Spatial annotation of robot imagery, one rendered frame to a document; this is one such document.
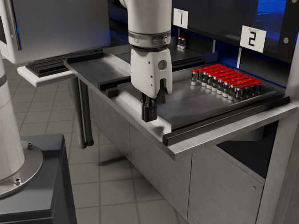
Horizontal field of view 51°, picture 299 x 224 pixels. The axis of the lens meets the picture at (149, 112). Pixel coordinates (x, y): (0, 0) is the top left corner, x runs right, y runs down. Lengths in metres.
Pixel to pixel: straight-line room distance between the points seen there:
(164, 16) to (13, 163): 0.39
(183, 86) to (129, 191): 1.05
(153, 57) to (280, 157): 0.55
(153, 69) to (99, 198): 1.32
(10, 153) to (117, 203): 1.23
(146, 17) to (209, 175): 0.84
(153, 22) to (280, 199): 0.71
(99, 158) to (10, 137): 1.55
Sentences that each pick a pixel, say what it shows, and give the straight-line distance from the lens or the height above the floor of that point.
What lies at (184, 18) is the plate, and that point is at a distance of 1.19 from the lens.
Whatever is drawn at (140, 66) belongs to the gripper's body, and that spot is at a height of 1.04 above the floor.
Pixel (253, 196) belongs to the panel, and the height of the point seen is 0.51.
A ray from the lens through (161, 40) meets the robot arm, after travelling 0.61.
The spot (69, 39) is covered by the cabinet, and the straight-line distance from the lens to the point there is 1.54.
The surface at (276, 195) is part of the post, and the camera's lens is 1.08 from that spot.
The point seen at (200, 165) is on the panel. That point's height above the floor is 0.47.
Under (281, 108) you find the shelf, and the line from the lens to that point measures 0.89.
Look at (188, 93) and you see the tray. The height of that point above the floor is 0.88.
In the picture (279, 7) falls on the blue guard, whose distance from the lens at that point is 0.91.
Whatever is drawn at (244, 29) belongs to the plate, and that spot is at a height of 1.04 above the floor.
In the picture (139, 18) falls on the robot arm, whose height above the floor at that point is 1.14.
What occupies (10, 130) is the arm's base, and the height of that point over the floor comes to 0.96.
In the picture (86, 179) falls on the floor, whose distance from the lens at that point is 1.98.
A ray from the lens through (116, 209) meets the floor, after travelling 1.78.
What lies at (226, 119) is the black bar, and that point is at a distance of 0.75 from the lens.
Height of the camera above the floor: 1.25
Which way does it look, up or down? 28 degrees down
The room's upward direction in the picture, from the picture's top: straight up
